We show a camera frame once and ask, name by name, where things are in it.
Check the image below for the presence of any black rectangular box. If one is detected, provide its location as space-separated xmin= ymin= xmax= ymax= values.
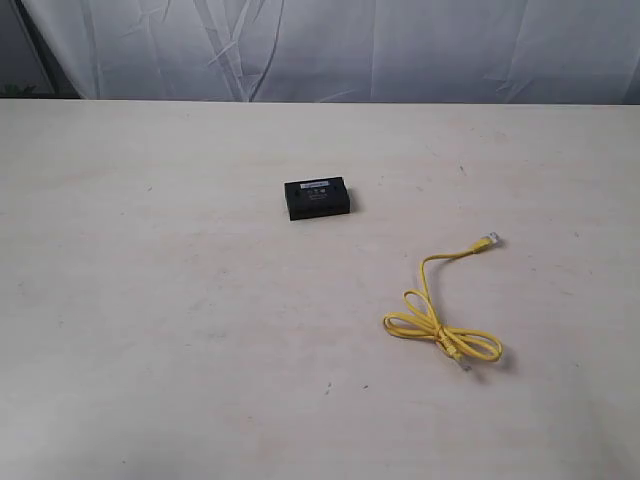
xmin=284 ymin=177 xmax=351 ymax=221

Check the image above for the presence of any green plant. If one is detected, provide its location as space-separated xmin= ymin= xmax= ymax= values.
xmin=0 ymin=84 xmax=38 ymax=98

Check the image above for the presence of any yellow ethernet cable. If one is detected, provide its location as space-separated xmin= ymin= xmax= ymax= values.
xmin=382 ymin=230 xmax=504 ymax=373

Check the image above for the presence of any white backdrop curtain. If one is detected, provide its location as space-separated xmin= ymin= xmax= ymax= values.
xmin=1 ymin=1 xmax=639 ymax=104

